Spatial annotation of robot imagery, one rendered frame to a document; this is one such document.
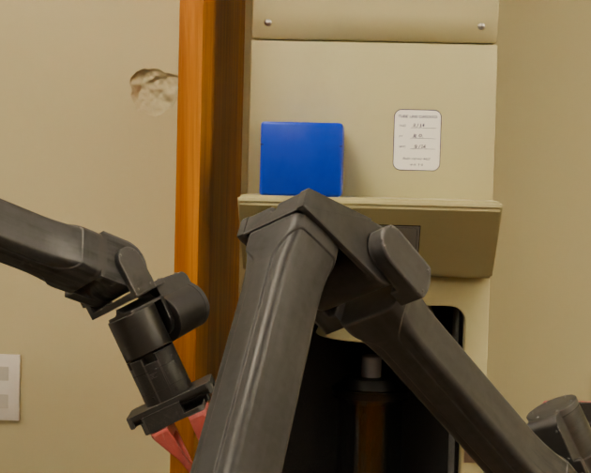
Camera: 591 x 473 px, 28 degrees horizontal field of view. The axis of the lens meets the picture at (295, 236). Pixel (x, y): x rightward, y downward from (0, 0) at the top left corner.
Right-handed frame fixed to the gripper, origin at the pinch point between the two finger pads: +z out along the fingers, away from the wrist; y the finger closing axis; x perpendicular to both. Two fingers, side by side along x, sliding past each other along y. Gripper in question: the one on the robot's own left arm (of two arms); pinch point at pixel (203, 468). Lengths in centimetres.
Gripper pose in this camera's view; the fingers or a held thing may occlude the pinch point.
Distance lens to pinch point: 136.7
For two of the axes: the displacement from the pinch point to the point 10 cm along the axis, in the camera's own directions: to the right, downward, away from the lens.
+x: 0.3, 0.3, -10.0
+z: 4.2, 9.1, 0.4
